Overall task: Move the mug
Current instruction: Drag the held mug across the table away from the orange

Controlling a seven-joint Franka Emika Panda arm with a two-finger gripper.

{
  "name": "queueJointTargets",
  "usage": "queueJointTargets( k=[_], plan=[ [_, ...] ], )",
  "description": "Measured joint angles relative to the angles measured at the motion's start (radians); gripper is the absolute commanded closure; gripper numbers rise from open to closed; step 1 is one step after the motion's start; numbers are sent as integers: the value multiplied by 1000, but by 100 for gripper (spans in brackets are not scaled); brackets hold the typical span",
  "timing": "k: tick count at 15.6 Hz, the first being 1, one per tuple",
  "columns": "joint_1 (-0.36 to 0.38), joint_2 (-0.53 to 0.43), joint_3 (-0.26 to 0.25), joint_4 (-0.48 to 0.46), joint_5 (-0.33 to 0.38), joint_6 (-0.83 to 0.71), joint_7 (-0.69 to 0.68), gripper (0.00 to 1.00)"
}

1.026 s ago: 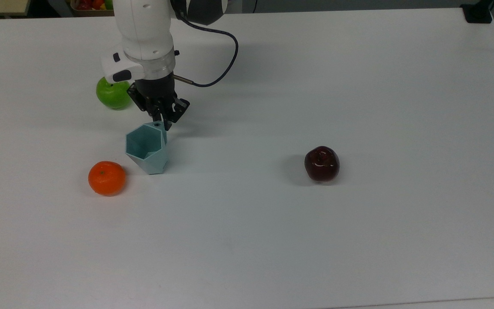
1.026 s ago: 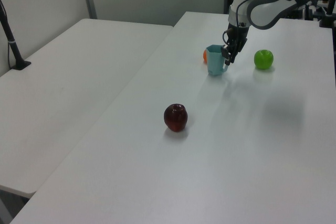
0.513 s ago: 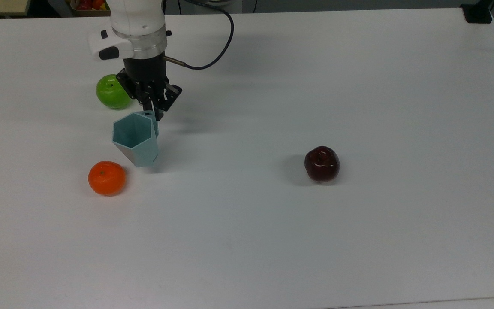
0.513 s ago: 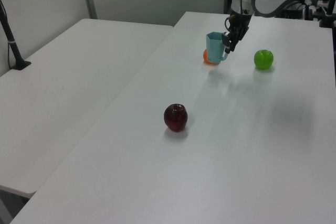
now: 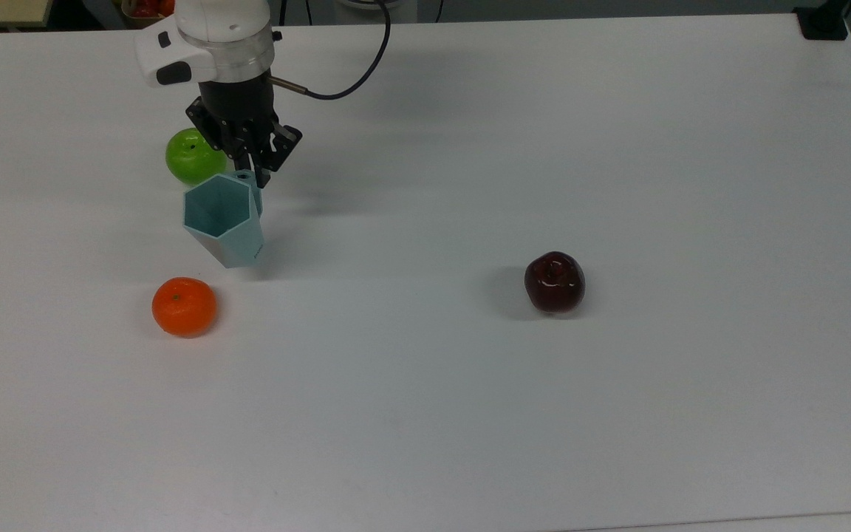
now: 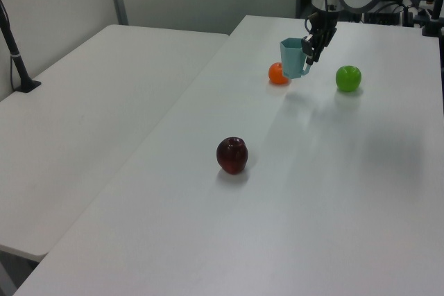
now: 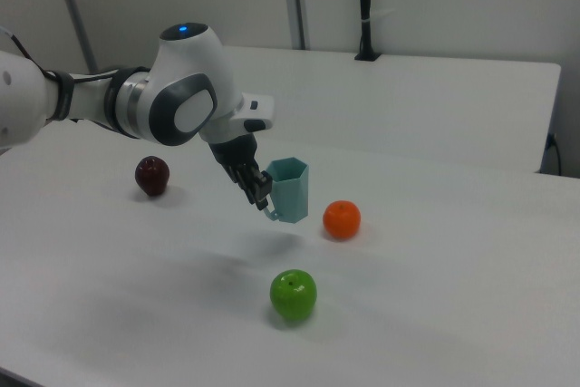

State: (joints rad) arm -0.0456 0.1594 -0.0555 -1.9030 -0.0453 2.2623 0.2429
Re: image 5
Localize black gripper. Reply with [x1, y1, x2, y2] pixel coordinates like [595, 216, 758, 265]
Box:
[185, 76, 304, 191]

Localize light blue hexagonal mug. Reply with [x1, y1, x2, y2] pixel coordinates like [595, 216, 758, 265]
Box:
[182, 169, 265, 270]

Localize green apple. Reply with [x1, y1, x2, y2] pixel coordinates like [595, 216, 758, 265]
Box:
[165, 127, 229, 187]

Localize orange mandarin fruit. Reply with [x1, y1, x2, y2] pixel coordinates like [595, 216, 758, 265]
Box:
[151, 276, 218, 339]

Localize box with red items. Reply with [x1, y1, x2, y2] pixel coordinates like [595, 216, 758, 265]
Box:
[120, 0, 176, 20]

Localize dark red apple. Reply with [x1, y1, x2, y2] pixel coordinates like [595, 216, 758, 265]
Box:
[524, 250, 587, 315]

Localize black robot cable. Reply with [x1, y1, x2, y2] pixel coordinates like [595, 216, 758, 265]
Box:
[270, 0, 392, 101]

